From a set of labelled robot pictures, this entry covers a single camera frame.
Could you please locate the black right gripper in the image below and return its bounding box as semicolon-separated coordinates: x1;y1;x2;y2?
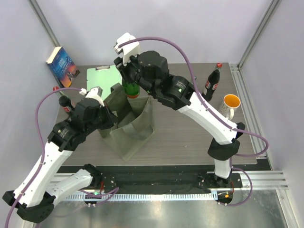
114;51;157;97

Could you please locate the green glass bottle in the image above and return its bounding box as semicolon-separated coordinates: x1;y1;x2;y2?
122;79;140;99

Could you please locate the olive green canvas bag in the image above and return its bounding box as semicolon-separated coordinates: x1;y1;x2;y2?
98;83;156;162

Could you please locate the tall cola bottle red cap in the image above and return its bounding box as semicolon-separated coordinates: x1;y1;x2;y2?
202;63;222;102

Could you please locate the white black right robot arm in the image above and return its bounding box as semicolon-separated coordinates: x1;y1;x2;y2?
114;51;245;188

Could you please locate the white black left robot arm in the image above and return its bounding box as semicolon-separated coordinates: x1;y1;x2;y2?
2;98;117;223

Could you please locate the green clipboard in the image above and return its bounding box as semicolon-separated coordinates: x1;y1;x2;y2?
86;65;122;100

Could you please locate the blue paperback book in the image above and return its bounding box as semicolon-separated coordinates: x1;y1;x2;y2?
46;47;80;88

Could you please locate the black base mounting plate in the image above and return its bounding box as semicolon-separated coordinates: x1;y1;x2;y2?
99;172;243;195

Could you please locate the white mug orange inside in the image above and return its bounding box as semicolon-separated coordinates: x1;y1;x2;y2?
218;94;241;121

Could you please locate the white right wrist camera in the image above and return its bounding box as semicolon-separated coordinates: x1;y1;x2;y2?
113;32;140;66

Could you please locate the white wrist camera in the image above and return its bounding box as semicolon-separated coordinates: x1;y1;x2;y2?
79;86;104;106
113;32;140;66

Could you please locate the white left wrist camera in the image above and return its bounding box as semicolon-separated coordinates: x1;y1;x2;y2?
79;86;104;106

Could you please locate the cola bottle near left wall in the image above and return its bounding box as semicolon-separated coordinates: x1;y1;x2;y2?
57;91;75;117

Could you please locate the slotted cable duct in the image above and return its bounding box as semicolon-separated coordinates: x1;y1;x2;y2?
66;191;218;202

